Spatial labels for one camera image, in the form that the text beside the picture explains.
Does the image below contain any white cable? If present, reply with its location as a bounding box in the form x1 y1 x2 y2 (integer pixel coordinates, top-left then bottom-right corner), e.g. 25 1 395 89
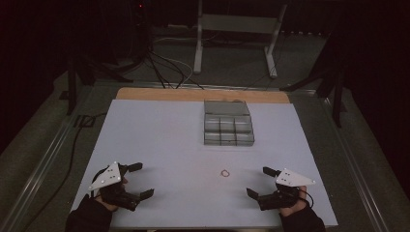
151 36 194 89

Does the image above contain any right hand-held gripper black cable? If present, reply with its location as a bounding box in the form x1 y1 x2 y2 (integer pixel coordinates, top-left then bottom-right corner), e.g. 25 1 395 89
299 188 314 209

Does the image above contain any hand-held gripper black cable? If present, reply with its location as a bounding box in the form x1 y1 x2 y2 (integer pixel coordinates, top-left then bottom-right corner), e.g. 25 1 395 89
91 167 109 198
299 188 314 209

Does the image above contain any black floor cable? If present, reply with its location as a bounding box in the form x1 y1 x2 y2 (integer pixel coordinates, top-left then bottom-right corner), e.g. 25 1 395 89
19 111 108 232

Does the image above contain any person's left hand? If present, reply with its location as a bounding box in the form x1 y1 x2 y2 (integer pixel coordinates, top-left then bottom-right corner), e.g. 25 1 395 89
94 176 129 213

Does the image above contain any clear plastic compartment box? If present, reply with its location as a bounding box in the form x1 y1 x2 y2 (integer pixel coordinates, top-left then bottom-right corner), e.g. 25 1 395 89
203 99 256 147

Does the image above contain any bundle of black cables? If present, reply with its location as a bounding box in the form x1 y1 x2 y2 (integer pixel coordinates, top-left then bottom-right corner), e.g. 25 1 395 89
144 47 205 90

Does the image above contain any white metal stand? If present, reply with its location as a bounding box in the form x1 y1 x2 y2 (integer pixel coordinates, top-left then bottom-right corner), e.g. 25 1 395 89
192 0 289 79

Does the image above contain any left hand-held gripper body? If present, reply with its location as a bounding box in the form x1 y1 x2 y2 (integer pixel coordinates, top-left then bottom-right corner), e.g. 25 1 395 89
88 160 142 213

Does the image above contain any dark equipment with red light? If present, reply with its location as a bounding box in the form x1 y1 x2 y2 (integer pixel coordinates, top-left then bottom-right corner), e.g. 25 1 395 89
104 0 153 67

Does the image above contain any black tripod stand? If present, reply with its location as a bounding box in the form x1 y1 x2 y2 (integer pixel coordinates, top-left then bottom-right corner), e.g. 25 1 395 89
58 52 133 116
279 30 348 129

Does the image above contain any aluminium floor rail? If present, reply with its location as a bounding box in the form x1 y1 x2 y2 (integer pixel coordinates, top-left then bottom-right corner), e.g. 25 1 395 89
0 84 95 232
318 96 392 232

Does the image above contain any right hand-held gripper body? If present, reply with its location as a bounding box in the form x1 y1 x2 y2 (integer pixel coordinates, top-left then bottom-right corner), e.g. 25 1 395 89
256 167 317 212

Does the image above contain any white table cover sheet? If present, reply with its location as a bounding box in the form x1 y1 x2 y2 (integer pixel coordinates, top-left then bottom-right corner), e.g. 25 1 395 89
70 99 338 230

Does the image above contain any person's right hand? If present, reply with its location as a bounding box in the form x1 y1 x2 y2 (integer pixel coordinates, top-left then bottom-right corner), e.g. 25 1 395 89
278 186 309 218

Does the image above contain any left hand-held gripper black cable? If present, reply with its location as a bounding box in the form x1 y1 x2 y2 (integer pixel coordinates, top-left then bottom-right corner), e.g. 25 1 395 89
91 167 109 198

